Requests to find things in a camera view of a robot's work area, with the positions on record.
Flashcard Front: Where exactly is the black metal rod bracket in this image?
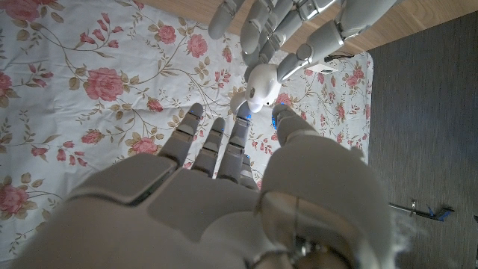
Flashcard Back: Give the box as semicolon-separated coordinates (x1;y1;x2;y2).
388;199;456;222

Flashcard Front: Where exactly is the floral rose backdrop cloth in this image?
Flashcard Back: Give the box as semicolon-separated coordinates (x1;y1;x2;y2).
0;0;374;262

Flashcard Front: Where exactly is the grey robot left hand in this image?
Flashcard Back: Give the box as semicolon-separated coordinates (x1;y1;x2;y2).
207;0;397;84

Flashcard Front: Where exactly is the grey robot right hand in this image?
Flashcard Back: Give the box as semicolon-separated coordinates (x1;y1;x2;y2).
10;102;395;269

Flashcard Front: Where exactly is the white power strip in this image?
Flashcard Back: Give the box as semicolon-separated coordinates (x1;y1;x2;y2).
305;61;339;75

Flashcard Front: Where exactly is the black power strip cord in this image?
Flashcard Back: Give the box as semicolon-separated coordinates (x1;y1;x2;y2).
323;53;355;64

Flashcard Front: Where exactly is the white AirPods case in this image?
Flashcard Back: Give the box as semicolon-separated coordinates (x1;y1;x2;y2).
229;63;284;115

